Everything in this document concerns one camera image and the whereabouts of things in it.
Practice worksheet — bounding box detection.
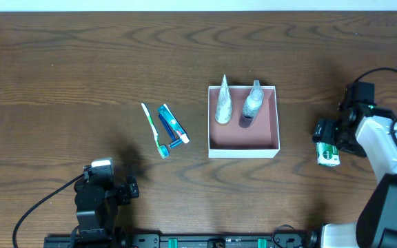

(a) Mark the clear bottle with blue liquid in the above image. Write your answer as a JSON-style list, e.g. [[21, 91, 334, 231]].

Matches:
[[239, 80, 264, 128]]

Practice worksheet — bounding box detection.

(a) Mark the white tube with gold cap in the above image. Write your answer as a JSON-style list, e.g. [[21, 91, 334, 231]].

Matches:
[[215, 74, 232, 125]]

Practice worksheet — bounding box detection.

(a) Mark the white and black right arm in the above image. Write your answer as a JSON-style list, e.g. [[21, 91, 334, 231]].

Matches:
[[312, 104, 397, 247]]

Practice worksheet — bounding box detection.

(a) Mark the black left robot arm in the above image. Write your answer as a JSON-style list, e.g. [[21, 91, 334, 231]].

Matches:
[[74, 165, 139, 243]]

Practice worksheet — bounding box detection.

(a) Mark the green Dettol soap box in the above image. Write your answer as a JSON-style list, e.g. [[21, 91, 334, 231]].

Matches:
[[316, 143, 340, 167]]

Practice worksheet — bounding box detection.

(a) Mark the green and white toothbrush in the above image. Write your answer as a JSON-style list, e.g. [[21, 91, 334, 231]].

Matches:
[[141, 103, 170, 158]]

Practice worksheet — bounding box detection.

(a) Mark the teal toothpaste tube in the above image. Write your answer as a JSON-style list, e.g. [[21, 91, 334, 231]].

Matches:
[[157, 104, 190, 144]]

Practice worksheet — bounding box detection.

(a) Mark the white box with pink interior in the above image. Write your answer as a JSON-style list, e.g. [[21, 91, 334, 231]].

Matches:
[[207, 85, 281, 158]]

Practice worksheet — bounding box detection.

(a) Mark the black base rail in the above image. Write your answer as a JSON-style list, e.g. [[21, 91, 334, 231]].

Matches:
[[43, 231, 320, 248]]

